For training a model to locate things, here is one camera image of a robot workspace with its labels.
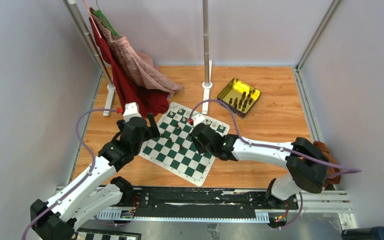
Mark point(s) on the metal rack pole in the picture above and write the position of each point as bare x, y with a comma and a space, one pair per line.
207, 85
79, 22

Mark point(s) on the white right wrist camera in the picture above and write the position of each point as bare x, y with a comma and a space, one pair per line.
199, 119

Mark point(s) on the green white chess mat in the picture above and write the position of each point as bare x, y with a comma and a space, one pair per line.
187, 163

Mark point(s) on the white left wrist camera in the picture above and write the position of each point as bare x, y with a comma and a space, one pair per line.
131, 110

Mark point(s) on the red cloth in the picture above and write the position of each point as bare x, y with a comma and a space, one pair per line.
149, 100

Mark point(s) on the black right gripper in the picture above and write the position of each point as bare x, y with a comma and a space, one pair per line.
199, 148

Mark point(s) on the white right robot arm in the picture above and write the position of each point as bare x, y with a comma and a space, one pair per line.
305, 163

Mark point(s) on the left metal rack pole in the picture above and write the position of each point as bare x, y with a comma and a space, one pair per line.
79, 22

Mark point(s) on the centre metal rack pole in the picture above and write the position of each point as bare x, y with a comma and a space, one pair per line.
207, 85

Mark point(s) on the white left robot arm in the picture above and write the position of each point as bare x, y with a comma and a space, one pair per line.
60, 216

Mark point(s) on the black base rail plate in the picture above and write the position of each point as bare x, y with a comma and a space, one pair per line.
200, 203

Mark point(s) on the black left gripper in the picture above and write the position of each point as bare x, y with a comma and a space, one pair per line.
150, 133

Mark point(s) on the pink cloth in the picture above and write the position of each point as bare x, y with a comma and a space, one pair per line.
138, 66

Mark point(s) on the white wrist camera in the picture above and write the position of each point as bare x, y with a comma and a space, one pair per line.
199, 119
131, 110

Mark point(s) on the yellow tin box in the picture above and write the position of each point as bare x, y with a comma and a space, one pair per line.
239, 96

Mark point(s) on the green cloth on hanger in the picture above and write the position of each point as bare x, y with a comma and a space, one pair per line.
101, 17

